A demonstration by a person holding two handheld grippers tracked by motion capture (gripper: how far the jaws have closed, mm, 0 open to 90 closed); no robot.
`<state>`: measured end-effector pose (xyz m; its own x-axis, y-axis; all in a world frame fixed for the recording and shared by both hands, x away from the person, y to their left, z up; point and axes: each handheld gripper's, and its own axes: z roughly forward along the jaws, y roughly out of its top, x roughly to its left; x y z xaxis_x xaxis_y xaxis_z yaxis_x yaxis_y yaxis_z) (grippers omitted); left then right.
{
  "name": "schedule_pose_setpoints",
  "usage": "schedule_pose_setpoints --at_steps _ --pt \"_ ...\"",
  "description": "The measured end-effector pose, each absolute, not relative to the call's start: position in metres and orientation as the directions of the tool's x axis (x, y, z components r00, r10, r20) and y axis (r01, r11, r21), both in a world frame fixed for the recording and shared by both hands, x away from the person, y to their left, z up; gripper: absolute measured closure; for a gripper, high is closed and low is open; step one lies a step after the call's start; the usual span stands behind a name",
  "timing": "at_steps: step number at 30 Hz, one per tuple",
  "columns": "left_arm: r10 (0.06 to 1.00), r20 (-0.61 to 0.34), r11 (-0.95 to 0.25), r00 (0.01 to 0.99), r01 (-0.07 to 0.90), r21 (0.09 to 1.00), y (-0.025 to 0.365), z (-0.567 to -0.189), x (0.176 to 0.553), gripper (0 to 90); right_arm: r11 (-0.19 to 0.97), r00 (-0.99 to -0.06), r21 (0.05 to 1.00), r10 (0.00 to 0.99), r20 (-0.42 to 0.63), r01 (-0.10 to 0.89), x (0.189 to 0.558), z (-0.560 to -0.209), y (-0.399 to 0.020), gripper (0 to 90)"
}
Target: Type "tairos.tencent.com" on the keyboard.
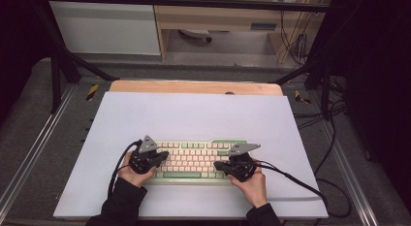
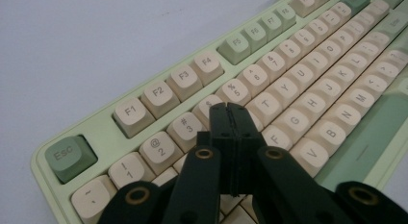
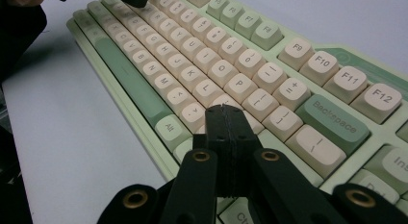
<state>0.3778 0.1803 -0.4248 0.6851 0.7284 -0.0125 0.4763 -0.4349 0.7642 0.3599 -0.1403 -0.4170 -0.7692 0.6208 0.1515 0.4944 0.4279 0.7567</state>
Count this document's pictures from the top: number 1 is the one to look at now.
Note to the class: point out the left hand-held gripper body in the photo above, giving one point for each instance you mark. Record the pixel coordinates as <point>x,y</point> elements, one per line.
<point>145,161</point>

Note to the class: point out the light wooden desk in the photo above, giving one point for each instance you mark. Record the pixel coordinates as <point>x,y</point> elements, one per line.
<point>210,19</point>

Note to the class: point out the white table cover sheet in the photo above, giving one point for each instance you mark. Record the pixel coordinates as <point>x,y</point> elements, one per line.
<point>194,116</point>

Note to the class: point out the person's right hand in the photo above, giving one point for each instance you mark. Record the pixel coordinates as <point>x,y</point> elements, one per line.
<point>255,188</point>

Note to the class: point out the office chair base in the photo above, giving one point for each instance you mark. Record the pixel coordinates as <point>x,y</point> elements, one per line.
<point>194,33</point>

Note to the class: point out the person's left hand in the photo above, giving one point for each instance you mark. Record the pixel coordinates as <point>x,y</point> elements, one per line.
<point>132,176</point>

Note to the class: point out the green and pink keyboard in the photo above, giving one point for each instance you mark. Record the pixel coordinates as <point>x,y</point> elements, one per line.
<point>194,154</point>

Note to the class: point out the aluminium floor rail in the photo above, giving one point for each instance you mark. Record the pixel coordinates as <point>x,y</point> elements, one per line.
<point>32,154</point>
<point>349,174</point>

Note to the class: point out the white cabinet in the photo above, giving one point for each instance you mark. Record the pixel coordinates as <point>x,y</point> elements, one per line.
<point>106,32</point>

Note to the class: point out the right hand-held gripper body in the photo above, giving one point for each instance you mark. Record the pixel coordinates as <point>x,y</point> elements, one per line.
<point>242,167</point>

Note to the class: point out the black metal frame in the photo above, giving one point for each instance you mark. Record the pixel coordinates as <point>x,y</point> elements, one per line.
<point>194,1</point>

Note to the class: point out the dark curtain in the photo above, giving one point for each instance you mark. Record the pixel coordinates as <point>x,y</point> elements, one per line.
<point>19,41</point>
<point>378,74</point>

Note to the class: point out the yellow and black tape strip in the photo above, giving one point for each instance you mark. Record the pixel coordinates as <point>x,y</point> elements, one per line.
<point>92,92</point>
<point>301,97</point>

